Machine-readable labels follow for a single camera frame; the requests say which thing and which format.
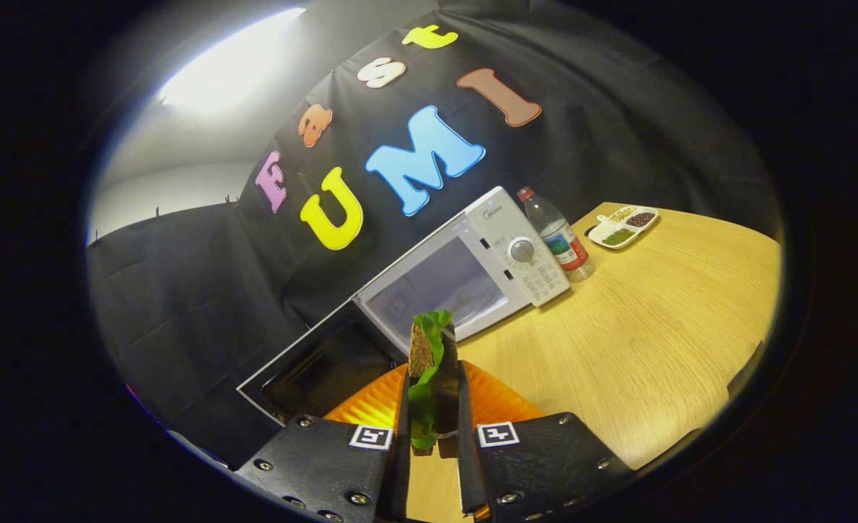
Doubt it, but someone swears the clear plastic water bottle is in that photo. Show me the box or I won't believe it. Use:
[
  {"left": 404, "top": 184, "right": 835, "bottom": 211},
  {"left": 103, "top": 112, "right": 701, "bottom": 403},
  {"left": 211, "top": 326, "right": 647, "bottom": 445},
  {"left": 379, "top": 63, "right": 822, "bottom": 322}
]
[{"left": 517, "top": 187, "right": 595, "bottom": 283}]

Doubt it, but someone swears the large ceiling light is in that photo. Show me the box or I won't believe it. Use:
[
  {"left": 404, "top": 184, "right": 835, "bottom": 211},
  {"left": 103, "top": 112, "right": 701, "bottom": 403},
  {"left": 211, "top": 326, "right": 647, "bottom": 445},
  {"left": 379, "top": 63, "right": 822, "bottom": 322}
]
[{"left": 156, "top": 7, "right": 306, "bottom": 117}]

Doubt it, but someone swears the white microwave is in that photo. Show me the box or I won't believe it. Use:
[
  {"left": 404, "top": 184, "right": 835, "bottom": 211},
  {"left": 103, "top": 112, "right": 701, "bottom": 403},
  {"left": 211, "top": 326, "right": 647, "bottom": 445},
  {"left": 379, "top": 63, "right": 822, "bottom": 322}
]
[{"left": 236, "top": 186, "right": 572, "bottom": 428}]

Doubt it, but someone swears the white divided dish of beans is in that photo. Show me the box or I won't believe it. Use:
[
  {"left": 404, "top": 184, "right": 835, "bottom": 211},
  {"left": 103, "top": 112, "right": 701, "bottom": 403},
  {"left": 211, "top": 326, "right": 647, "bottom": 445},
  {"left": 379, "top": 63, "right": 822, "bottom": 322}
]
[{"left": 587, "top": 206, "right": 660, "bottom": 250}]

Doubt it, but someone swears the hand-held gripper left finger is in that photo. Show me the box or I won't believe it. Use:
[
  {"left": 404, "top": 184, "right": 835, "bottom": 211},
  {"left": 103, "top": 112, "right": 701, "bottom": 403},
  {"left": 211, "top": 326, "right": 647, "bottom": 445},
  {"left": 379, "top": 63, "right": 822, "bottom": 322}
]
[{"left": 236, "top": 363, "right": 412, "bottom": 523}]

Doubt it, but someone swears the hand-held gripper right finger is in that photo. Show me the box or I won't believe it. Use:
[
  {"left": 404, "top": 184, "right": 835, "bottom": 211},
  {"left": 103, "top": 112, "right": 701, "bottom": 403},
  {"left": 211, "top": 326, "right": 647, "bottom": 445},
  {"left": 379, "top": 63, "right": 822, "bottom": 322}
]
[{"left": 456, "top": 360, "right": 634, "bottom": 523}]

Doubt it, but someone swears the lettuce sandwich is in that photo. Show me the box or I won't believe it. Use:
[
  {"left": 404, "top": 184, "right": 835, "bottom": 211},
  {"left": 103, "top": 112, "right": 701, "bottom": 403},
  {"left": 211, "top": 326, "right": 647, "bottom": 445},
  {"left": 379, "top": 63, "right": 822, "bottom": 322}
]
[{"left": 407, "top": 309, "right": 462, "bottom": 457}]

